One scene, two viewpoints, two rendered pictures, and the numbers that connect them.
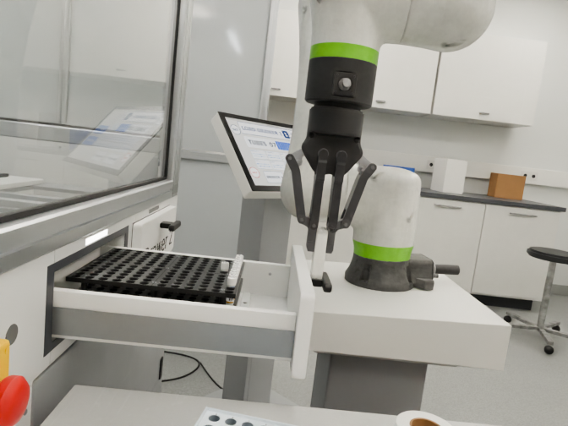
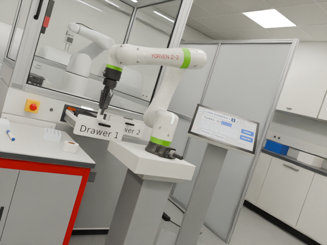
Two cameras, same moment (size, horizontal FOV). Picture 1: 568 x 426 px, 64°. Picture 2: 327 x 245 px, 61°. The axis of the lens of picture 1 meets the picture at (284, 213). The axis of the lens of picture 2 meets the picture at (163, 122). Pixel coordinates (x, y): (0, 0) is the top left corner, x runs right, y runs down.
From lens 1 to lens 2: 155 cm
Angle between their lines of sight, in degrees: 56
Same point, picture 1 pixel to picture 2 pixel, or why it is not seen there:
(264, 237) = (205, 162)
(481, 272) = not seen: outside the picture
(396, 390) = (135, 186)
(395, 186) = (157, 114)
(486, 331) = (135, 157)
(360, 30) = (109, 61)
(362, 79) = (107, 71)
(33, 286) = (59, 105)
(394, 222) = (154, 127)
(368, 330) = (117, 148)
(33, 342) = (57, 115)
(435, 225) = not seen: outside the picture
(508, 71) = not seen: outside the picture
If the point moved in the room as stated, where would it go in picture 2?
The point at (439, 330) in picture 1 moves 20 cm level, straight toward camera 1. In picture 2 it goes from (127, 153) to (89, 143)
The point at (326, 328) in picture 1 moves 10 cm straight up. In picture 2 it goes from (112, 145) to (117, 129)
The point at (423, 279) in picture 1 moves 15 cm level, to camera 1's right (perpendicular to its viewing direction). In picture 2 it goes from (160, 152) to (175, 162)
